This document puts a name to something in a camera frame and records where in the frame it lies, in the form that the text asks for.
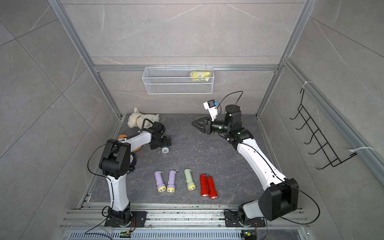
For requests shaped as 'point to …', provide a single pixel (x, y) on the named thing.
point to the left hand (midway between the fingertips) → (166, 142)
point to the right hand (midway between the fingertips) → (195, 123)
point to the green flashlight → (191, 184)
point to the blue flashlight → (165, 149)
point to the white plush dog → (136, 119)
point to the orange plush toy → (122, 136)
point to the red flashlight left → (204, 190)
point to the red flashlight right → (213, 193)
